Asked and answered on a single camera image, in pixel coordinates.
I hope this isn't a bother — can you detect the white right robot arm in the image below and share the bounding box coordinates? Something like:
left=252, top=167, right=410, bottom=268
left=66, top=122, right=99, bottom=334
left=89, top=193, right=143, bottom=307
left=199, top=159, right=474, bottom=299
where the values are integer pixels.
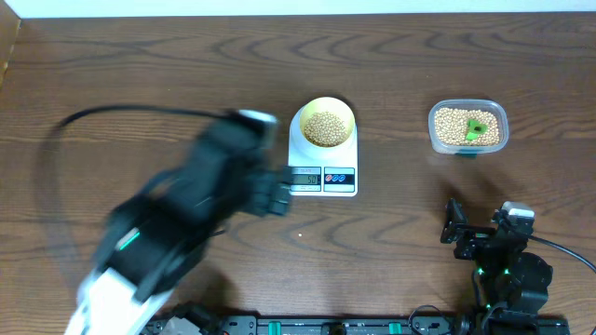
left=440, top=198, right=553, bottom=334

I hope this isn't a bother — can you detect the green plastic measuring scoop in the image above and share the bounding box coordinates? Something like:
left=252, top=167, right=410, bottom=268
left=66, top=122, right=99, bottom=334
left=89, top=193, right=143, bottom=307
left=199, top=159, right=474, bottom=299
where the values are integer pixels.
left=466, top=119, right=488, bottom=141

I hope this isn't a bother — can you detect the yellow plastic bowl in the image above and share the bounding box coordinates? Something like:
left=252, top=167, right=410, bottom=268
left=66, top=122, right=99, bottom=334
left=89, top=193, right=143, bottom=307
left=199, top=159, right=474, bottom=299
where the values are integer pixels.
left=299, top=97, right=355, bottom=145

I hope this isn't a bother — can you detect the white digital kitchen scale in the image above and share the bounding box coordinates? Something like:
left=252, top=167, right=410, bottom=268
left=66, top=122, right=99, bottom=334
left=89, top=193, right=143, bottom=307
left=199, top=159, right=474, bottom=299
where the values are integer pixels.
left=288, top=106, right=359, bottom=197

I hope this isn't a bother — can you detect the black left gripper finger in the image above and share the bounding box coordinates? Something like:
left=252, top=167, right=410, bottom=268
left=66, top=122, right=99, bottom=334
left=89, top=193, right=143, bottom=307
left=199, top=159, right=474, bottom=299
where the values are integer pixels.
left=272, top=167, right=292, bottom=216
left=246, top=171, right=278, bottom=215

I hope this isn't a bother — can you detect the clear container of soybeans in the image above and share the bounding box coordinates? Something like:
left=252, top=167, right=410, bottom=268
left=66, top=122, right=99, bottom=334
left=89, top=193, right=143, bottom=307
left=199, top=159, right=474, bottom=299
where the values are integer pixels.
left=428, top=99, right=509, bottom=155

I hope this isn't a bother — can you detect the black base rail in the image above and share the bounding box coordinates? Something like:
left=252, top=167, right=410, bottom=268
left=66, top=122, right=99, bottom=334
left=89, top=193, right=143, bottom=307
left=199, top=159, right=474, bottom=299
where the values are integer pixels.
left=140, top=304, right=571, bottom=335

